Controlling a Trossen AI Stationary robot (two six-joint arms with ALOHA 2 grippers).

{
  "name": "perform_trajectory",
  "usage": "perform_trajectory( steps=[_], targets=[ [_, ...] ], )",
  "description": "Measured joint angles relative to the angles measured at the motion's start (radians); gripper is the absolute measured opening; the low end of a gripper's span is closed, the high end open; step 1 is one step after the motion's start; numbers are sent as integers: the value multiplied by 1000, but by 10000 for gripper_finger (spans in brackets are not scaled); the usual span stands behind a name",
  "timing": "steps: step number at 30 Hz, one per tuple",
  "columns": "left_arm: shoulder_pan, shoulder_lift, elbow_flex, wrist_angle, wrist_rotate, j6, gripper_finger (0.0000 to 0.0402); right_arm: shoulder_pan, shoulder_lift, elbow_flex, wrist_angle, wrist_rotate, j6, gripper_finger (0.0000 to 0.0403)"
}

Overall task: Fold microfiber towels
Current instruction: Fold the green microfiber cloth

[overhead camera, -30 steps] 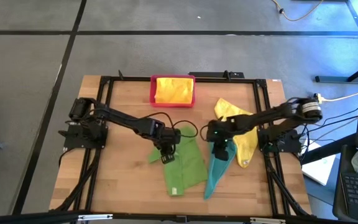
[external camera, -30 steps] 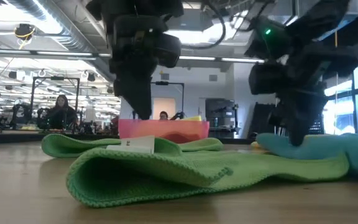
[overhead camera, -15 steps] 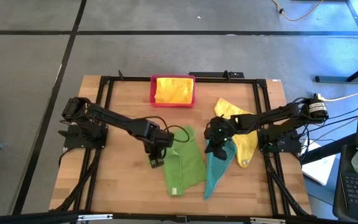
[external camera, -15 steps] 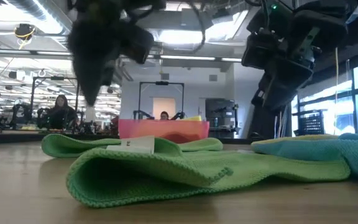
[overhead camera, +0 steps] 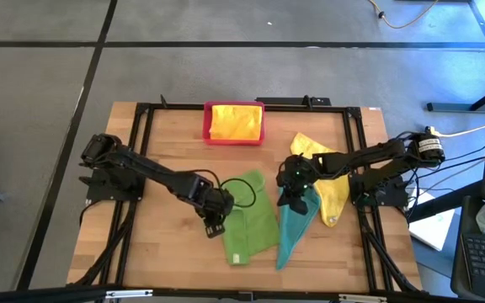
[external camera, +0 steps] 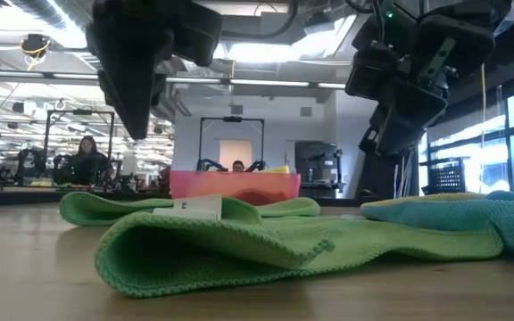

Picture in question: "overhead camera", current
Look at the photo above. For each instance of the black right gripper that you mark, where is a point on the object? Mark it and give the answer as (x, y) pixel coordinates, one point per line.
(295, 191)

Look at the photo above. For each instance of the pink translucent plastic bin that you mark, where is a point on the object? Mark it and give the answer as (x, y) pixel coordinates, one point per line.
(205, 126)

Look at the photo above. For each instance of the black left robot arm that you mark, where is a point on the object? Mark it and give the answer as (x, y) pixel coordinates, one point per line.
(150, 168)

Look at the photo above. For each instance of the yellow white power strip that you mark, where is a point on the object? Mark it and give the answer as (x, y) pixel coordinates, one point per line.
(430, 129)

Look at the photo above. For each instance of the black mounting bar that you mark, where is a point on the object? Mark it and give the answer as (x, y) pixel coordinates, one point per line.
(293, 101)

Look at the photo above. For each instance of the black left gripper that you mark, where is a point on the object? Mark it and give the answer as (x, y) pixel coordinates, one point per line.
(211, 202)

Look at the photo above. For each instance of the teal microfiber towel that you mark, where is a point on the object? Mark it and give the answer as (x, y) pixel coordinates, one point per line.
(293, 235)

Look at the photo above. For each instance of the dark metal desk frame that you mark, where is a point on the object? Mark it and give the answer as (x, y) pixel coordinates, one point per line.
(457, 107)

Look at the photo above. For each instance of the silver metal bracket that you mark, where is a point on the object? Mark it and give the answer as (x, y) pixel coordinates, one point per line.
(362, 299)
(129, 293)

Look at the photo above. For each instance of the yellow microfiber towel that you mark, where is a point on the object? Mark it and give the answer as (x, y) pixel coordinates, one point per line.
(333, 202)
(236, 122)

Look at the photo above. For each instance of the bright green microfiber towel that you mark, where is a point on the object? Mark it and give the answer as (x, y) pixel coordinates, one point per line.
(251, 223)

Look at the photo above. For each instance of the white flat box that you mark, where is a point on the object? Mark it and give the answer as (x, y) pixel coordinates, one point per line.
(432, 227)

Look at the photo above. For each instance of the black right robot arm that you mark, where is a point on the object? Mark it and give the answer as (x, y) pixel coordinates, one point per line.
(373, 155)

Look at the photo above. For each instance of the black aluminium table frame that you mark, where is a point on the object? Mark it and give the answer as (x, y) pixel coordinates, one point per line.
(175, 107)

